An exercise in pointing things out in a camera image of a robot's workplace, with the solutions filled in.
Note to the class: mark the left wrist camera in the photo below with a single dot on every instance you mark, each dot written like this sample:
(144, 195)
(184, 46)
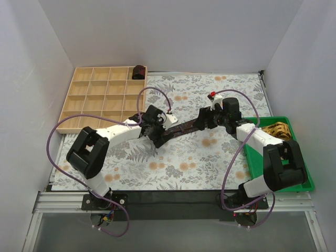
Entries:
(170, 120)

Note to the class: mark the wooden compartment tray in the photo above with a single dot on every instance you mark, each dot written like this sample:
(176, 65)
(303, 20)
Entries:
(97, 96)

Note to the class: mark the dark brown patterned tie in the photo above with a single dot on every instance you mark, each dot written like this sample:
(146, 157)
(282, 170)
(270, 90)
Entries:
(179, 130)

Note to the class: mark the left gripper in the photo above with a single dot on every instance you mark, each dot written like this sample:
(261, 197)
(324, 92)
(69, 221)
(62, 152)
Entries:
(159, 136)

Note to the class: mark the green plastic bin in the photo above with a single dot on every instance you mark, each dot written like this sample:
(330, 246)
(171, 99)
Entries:
(255, 161)

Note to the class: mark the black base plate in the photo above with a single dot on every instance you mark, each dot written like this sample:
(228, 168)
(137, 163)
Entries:
(167, 205)

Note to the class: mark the rolled dark red tie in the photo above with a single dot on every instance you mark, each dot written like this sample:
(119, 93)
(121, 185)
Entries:
(138, 72)

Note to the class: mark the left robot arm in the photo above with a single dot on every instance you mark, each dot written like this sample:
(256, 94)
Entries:
(88, 152)

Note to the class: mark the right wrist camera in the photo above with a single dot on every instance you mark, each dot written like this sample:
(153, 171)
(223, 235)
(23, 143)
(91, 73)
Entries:
(215, 98)

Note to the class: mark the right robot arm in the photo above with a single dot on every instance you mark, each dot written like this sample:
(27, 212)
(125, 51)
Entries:
(283, 164)

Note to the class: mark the aluminium frame rail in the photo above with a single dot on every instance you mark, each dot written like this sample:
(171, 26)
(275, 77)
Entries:
(285, 222)

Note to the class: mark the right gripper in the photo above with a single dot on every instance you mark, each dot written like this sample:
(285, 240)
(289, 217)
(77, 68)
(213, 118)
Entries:
(203, 118)

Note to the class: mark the yellow patterned tie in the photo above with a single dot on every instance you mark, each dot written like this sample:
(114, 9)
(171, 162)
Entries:
(279, 130)

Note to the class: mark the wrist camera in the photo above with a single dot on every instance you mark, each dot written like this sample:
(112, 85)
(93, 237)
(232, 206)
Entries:
(170, 120)
(215, 98)

